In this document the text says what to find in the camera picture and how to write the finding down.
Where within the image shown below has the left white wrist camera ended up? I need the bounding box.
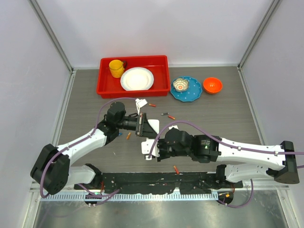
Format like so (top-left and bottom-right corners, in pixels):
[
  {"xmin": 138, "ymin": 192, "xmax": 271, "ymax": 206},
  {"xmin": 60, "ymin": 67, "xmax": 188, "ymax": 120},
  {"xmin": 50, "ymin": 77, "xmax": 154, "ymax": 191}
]
[{"xmin": 135, "ymin": 98, "xmax": 147, "ymax": 115}]

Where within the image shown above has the slotted cable duct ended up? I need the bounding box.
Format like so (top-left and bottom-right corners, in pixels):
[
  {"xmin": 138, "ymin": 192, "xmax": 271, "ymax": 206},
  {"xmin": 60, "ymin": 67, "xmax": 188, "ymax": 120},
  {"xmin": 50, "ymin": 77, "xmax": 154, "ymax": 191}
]
[{"xmin": 41, "ymin": 191, "xmax": 218, "ymax": 202}]

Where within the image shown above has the small patterned bowl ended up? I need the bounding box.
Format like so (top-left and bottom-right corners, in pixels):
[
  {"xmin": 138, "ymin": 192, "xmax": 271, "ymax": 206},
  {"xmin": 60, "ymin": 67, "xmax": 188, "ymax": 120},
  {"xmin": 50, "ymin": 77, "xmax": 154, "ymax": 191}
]
[{"xmin": 172, "ymin": 77, "xmax": 189, "ymax": 92}]

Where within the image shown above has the white remote control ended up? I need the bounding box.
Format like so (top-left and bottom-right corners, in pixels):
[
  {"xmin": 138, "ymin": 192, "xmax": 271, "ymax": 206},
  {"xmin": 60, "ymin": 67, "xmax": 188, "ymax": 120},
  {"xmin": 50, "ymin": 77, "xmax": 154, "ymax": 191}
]
[{"xmin": 141, "ymin": 119, "xmax": 160, "ymax": 161}]

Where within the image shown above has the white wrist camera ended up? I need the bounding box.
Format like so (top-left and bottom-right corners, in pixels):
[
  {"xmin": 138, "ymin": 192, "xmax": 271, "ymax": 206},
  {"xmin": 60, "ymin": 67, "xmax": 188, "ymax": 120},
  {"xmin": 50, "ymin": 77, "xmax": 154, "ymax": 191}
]
[
  {"xmin": 135, "ymin": 98, "xmax": 147, "ymax": 115},
  {"xmin": 168, "ymin": 125, "xmax": 179, "ymax": 130}
]

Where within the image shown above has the yellow mug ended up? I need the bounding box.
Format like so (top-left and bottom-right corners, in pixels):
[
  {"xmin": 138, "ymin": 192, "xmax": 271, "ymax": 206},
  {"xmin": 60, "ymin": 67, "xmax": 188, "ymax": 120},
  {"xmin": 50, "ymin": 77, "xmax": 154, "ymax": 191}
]
[{"xmin": 109, "ymin": 59, "xmax": 127, "ymax": 78}]

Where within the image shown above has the blue dotted plate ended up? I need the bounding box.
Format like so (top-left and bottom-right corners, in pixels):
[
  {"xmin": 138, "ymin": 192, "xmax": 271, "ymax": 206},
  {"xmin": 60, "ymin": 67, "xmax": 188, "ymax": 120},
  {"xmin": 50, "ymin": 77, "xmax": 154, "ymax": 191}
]
[{"xmin": 171, "ymin": 76, "xmax": 202, "ymax": 102}]

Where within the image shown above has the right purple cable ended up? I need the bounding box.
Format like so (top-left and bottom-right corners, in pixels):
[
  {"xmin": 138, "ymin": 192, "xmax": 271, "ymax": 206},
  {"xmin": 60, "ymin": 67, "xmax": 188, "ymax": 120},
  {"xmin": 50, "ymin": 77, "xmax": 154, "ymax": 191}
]
[{"xmin": 148, "ymin": 120, "xmax": 304, "ymax": 209}]

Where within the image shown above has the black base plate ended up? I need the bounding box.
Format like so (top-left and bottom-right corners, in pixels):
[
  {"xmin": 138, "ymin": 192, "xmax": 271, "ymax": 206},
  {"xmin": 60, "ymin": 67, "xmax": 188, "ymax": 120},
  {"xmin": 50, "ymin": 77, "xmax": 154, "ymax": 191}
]
[{"xmin": 83, "ymin": 172, "xmax": 243, "ymax": 195}]

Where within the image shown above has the white paper plate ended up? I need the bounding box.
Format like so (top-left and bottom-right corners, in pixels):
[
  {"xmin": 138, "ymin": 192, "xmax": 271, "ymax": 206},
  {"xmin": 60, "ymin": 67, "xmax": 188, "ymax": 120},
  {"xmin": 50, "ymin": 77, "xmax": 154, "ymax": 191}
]
[{"xmin": 120, "ymin": 67, "xmax": 154, "ymax": 91}]

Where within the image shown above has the red battery near base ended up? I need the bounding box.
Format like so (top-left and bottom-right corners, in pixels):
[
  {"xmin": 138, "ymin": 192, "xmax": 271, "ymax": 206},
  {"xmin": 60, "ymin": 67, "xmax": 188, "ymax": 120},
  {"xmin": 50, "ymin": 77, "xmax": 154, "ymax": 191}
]
[{"xmin": 173, "ymin": 165, "xmax": 180, "ymax": 175}]

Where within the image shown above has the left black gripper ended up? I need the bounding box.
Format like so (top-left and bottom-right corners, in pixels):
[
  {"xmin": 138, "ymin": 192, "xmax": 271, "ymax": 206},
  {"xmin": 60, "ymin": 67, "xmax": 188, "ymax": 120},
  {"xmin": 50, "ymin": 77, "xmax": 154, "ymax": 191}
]
[{"xmin": 116, "ymin": 113, "xmax": 159, "ymax": 138}]

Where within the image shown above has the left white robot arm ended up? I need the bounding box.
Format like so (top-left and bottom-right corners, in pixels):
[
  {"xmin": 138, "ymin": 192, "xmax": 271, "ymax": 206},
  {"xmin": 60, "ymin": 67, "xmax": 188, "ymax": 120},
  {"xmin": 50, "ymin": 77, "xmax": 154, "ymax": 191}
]
[{"xmin": 30, "ymin": 98, "xmax": 160, "ymax": 198}]

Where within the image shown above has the orange plastic bowl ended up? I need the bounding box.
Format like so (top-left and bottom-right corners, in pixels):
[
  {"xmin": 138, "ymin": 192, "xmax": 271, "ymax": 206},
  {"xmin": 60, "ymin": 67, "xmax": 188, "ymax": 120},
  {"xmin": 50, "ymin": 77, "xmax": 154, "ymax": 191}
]
[{"xmin": 203, "ymin": 77, "xmax": 223, "ymax": 94}]

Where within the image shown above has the red plastic tray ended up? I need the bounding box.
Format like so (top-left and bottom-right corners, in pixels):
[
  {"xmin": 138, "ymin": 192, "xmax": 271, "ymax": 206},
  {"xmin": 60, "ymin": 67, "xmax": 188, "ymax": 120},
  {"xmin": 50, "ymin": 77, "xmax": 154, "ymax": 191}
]
[{"xmin": 96, "ymin": 55, "xmax": 171, "ymax": 99}]

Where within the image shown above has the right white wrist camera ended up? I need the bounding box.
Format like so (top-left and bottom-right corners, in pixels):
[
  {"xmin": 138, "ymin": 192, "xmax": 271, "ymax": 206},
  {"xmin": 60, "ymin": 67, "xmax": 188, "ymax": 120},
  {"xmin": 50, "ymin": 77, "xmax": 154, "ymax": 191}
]
[{"xmin": 168, "ymin": 125, "xmax": 179, "ymax": 130}]

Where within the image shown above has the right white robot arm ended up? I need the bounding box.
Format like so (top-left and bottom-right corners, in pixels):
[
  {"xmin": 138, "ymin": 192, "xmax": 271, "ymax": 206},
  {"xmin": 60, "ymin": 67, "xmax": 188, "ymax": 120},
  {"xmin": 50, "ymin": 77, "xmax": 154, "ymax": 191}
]
[{"xmin": 157, "ymin": 128, "xmax": 300, "ymax": 188}]

